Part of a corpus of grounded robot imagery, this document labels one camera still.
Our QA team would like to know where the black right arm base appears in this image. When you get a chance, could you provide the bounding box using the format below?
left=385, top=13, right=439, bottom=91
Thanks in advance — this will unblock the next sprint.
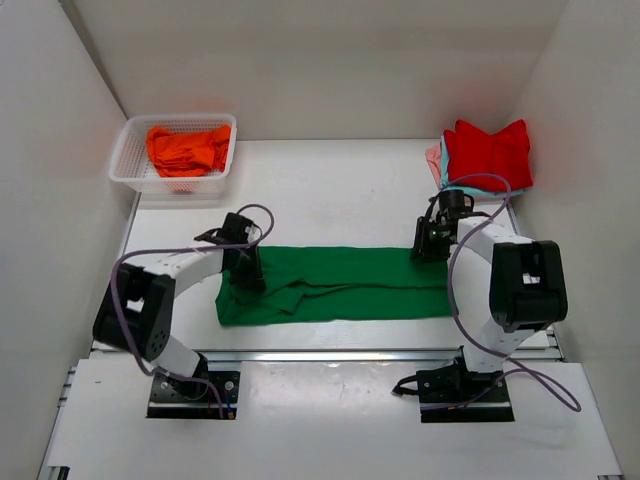
left=392, top=358, right=515, bottom=424

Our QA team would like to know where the white plastic basket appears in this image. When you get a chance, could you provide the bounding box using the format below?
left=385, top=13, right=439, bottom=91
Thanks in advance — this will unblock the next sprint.
left=109, top=113, right=237, bottom=195

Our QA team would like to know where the red folded t shirt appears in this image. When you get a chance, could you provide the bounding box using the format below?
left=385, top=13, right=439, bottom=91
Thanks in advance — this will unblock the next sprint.
left=443, top=119, right=534, bottom=193

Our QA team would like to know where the aluminium table rail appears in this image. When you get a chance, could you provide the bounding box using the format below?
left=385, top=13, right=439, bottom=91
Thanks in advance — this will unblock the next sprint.
left=89, top=347, right=562, bottom=362

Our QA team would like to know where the orange t shirt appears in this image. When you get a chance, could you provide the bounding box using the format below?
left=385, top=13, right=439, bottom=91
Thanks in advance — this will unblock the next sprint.
left=146, top=125, right=232, bottom=178

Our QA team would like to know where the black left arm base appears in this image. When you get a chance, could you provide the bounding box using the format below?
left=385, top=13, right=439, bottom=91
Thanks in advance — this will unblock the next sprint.
left=146, top=363, right=241, bottom=421

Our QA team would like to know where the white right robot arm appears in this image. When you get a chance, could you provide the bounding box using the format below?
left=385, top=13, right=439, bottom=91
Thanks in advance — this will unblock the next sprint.
left=410, top=189, right=568, bottom=401

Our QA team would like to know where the pink folded t shirt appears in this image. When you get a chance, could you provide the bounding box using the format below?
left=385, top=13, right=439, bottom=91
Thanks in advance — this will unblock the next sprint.
left=425, top=142, right=449, bottom=188

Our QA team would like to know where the green t shirt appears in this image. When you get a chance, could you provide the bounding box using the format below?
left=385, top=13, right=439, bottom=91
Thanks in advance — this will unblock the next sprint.
left=216, top=246, right=451, bottom=327

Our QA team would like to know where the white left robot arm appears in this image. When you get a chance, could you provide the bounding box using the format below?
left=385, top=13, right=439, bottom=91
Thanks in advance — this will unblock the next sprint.
left=92, top=211, right=271, bottom=398

